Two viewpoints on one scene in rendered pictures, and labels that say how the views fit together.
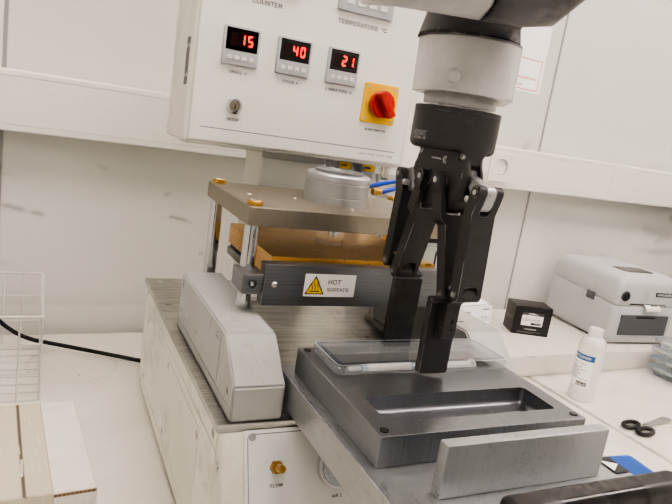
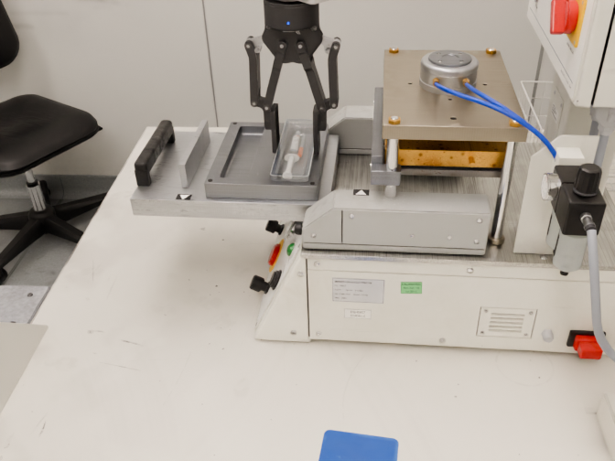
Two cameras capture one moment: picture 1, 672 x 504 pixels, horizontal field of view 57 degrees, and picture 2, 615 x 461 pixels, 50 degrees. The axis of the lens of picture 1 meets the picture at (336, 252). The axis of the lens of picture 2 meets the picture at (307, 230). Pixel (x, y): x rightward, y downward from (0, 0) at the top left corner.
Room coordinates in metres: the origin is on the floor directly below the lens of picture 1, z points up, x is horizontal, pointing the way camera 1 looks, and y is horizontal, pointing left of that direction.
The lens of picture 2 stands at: (1.06, -0.83, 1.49)
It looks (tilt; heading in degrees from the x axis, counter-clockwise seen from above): 35 degrees down; 123
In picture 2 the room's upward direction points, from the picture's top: 2 degrees counter-clockwise
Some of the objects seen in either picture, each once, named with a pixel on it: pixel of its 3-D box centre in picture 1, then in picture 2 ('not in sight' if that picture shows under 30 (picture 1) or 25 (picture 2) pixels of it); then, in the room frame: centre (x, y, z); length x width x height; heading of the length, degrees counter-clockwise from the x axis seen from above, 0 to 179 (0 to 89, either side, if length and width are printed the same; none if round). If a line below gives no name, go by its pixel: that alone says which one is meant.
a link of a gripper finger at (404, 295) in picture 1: (401, 311); (316, 129); (0.58, -0.07, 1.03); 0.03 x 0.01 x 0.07; 116
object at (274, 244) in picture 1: (335, 237); (444, 114); (0.75, 0.00, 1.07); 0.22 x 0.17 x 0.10; 116
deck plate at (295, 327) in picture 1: (303, 332); (458, 194); (0.78, 0.03, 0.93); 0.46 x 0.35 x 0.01; 26
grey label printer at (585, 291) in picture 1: (610, 296); not in sight; (1.54, -0.71, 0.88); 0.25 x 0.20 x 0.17; 22
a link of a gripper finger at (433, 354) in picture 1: (437, 335); (275, 128); (0.53, -0.10, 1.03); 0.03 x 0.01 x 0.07; 116
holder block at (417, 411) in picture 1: (432, 393); (271, 157); (0.52, -0.10, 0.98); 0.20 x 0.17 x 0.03; 116
